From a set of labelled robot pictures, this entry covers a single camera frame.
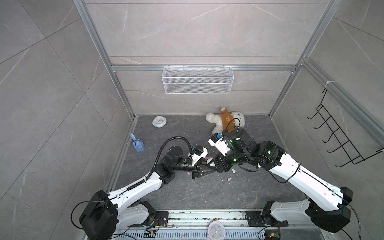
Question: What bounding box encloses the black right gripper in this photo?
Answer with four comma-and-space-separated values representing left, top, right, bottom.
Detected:
205, 145, 250, 173

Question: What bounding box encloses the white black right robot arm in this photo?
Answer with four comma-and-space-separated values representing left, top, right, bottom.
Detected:
209, 127, 355, 233

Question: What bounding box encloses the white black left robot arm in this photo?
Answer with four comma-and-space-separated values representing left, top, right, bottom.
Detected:
74, 136, 222, 240

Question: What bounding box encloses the pink oval earbud case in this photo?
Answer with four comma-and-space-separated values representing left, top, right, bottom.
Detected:
206, 157, 213, 164

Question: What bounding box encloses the white teddy bear brown hoodie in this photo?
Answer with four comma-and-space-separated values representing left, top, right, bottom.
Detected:
206, 107, 245, 135

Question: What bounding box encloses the light blue round clock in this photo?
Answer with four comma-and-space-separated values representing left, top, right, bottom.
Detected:
152, 116, 167, 128

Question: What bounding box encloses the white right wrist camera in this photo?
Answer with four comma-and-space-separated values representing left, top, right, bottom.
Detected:
208, 133, 231, 156

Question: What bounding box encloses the white wire mesh basket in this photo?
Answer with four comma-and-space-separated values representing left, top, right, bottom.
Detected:
162, 67, 235, 94

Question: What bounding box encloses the black wire hook rack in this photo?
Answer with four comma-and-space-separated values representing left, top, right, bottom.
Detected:
307, 89, 384, 168

